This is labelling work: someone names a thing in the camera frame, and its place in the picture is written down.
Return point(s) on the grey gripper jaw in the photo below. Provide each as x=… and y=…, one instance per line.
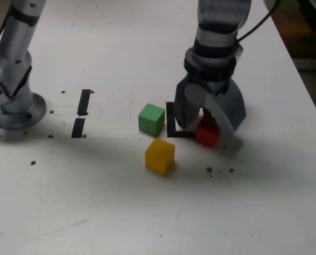
x=183, y=111
x=229, y=109

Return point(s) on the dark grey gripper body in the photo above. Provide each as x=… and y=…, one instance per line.
x=214, y=86

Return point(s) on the red cube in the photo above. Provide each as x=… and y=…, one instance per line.
x=207, y=135

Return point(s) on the green cube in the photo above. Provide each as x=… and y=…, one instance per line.
x=150, y=119

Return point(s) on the yellow cube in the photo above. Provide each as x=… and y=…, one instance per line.
x=158, y=156

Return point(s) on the black tape square outline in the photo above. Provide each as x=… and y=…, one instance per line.
x=170, y=119

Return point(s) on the black tape strip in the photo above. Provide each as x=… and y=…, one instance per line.
x=84, y=101

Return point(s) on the brown background furniture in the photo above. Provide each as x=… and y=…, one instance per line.
x=304, y=32

